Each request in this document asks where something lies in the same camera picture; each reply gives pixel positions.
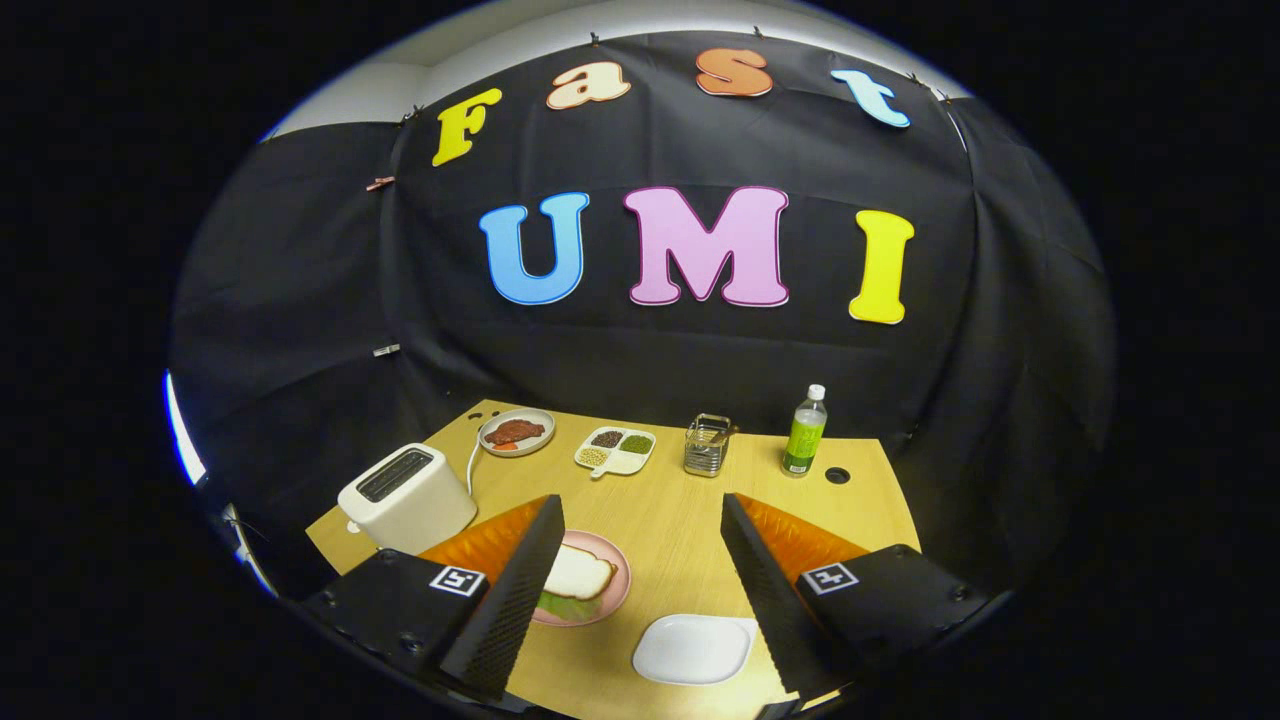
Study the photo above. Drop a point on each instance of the white square plate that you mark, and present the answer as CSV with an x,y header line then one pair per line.
x,y
690,650

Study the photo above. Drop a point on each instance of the white toaster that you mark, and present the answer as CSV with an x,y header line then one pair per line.
x,y
410,510

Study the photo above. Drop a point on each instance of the black backdrop cloth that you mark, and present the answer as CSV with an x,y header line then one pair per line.
x,y
300,300

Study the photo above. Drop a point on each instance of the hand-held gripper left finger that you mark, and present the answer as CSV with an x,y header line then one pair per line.
x,y
510,600

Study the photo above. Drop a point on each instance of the white divided bean dish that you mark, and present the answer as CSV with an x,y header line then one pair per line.
x,y
625,463

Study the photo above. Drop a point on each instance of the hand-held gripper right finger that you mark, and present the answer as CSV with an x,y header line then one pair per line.
x,y
775,600

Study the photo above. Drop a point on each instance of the beige round plate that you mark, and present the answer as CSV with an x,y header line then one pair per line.
x,y
546,428

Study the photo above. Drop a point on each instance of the green drink bottle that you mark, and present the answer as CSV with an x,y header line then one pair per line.
x,y
803,440

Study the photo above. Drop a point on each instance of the toasted bread slice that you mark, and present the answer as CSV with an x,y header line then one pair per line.
x,y
580,575

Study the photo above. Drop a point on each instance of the green lettuce leaf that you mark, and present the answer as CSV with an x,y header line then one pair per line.
x,y
565,608

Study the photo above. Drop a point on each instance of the brown meat slice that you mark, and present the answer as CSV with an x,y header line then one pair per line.
x,y
515,432

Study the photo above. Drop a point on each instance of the pink round plate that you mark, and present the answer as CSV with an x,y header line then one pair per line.
x,y
617,590

